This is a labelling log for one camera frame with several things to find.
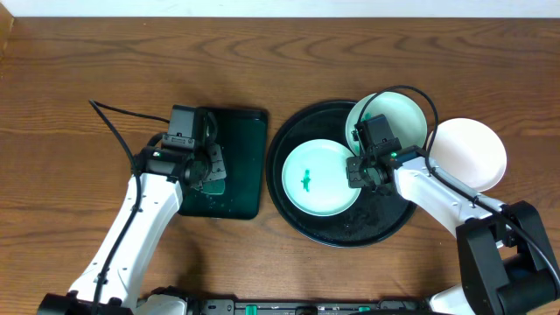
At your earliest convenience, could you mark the green wavy sponge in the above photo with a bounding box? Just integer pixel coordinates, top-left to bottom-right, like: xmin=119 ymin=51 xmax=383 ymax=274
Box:
xmin=200 ymin=179 xmax=226 ymax=195

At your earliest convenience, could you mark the pale green plate bottom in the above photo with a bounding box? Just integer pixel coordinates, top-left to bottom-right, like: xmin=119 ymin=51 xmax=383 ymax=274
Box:
xmin=281 ymin=139 xmax=361 ymax=217

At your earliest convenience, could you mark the pale green plate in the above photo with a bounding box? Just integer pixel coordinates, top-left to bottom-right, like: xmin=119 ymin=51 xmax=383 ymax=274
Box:
xmin=281 ymin=139 xmax=361 ymax=217
xmin=346 ymin=92 xmax=427 ymax=155

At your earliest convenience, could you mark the white plate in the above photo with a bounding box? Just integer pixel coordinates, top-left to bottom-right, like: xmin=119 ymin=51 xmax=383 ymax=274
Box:
xmin=430 ymin=118 xmax=508 ymax=192

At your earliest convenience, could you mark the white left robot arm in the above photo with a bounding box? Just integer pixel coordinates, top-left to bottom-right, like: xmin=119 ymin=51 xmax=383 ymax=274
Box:
xmin=38 ymin=105 xmax=226 ymax=315

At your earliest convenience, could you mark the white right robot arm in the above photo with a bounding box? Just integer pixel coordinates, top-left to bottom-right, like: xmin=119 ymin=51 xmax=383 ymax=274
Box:
xmin=346 ymin=115 xmax=559 ymax=314

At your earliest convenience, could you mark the black rectangular tray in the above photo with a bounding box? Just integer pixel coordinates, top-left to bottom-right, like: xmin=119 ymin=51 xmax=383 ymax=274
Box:
xmin=178 ymin=108 xmax=268 ymax=220

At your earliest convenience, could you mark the black round tray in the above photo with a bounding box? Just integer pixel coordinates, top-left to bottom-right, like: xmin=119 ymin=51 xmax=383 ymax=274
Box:
xmin=266 ymin=100 xmax=416 ymax=248

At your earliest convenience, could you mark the pale green plate top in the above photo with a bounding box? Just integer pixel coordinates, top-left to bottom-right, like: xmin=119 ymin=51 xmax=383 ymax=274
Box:
xmin=346 ymin=92 xmax=427 ymax=155

